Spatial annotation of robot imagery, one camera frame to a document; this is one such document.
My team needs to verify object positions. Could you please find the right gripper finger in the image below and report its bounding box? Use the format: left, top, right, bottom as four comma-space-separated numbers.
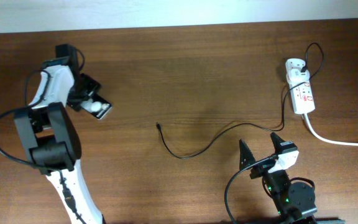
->
239, 139, 256, 170
270, 132, 285, 153

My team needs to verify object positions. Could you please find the black Galaxy flip phone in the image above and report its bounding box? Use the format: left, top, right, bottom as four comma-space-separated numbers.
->
80, 94, 113, 120

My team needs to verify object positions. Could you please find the black USB charging cable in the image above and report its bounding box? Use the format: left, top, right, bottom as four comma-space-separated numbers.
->
155, 42, 324, 160

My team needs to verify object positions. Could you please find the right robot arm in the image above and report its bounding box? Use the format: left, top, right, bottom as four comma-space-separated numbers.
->
239, 133, 317, 223

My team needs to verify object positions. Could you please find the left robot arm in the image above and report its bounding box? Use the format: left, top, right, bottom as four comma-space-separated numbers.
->
14, 65, 105, 223

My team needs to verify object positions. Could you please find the white USB charger adapter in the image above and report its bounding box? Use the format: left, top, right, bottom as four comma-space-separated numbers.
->
287, 68, 310, 85

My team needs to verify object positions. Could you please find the white power strip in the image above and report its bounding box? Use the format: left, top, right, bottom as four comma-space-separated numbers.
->
285, 58, 315, 114

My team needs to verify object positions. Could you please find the white power strip cord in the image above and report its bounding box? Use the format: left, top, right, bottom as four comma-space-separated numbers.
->
301, 113, 358, 149

